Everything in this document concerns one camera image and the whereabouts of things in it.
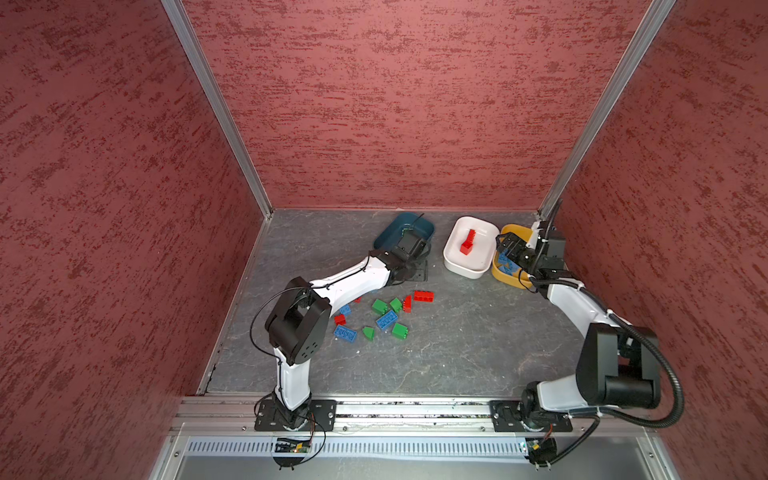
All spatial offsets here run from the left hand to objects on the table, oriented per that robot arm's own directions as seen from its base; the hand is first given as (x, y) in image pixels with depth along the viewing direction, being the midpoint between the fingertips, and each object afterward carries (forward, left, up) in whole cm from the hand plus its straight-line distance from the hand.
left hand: (416, 275), depth 90 cm
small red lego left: (-11, +24, -8) cm, 27 cm away
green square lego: (-7, +11, -8) cm, 15 cm away
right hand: (+7, -27, +6) cm, 28 cm away
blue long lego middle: (-11, +9, -10) cm, 17 cm away
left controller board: (-44, +32, -14) cm, 57 cm away
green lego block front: (-15, +5, -9) cm, 18 cm away
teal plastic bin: (+14, +8, +1) cm, 16 cm away
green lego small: (-6, +6, -8) cm, 11 cm away
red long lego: (-3, -3, -8) cm, 9 cm away
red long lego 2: (+23, -23, -8) cm, 33 cm away
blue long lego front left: (-15, +21, -10) cm, 28 cm away
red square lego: (+17, -20, -7) cm, 26 cm away
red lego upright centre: (-6, +2, -9) cm, 11 cm away
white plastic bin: (+12, -23, -11) cm, 28 cm away
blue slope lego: (-3, -24, +10) cm, 27 cm away
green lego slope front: (-16, +14, -7) cm, 22 cm away
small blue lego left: (-8, +22, -8) cm, 25 cm away
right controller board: (-43, -29, -9) cm, 53 cm away
